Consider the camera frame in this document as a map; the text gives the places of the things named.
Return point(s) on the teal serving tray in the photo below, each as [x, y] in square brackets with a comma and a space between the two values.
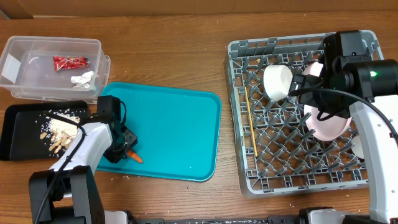
[177, 131]

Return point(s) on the black tray bin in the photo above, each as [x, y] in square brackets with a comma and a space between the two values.
[25, 131]

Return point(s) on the white cup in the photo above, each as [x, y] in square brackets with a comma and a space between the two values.
[357, 148]

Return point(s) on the orange carrot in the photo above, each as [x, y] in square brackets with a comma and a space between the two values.
[133, 155]

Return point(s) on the grey dishwasher rack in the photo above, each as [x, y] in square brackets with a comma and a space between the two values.
[290, 159]

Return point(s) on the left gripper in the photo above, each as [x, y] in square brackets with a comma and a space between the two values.
[129, 140]

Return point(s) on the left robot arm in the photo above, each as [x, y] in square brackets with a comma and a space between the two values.
[67, 192]

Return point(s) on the white plate with food scraps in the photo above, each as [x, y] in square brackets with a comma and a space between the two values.
[325, 130]

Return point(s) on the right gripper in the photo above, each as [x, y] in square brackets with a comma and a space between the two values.
[300, 85]

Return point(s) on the clear plastic bin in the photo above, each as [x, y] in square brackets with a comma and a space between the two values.
[27, 68]

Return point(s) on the white bowl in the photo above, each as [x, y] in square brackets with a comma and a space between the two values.
[277, 80]
[314, 69]

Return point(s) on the red snack wrapper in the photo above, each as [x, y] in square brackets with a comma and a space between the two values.
[70, 63]

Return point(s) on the wooden chopstick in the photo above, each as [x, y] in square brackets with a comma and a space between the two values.
[250, 123]

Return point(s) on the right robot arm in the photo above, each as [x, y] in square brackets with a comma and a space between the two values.
[354, 84]

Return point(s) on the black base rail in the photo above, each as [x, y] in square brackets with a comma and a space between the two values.
[273, 219]

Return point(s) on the white tissue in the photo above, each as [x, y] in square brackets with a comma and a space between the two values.
[83, 81]

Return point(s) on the rice and peanut scraps pile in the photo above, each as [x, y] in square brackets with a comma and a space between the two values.
[57, 135]

